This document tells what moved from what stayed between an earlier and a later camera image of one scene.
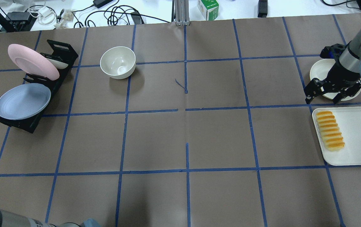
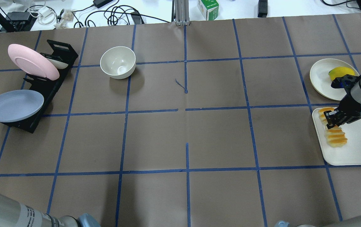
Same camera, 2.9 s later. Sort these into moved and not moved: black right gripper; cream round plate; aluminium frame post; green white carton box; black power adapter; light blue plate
Moved: light blue plate; black right gripper
Not moved: green white carton box; black power adapter; aluminium frame post; cream round plate
